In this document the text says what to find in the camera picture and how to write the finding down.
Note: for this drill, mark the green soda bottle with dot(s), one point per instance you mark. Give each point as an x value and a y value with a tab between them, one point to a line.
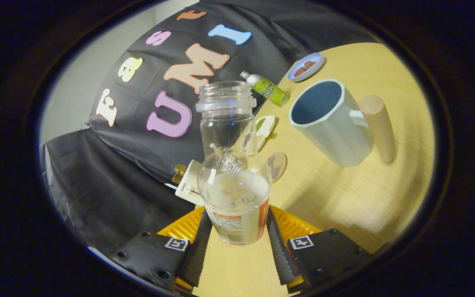
271	90

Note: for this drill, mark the wooden table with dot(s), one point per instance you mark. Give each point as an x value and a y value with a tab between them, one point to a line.
344	206

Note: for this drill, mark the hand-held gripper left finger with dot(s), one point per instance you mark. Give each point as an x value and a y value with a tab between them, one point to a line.
198	251

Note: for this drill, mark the brown snack pieces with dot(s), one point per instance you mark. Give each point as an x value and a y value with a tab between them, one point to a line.
304	68

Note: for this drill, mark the small blue plate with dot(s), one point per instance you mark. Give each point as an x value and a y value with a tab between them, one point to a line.
315	62

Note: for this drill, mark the clear juice bottle orange label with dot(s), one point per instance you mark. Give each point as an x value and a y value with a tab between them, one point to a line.
235	198

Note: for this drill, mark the black backdrop cloth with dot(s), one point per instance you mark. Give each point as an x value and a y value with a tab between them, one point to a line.
118	185

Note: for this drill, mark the white leaf-print dish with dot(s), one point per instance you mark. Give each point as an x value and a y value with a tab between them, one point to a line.
266	127

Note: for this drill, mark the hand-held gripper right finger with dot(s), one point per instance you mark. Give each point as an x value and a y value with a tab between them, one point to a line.
281	251

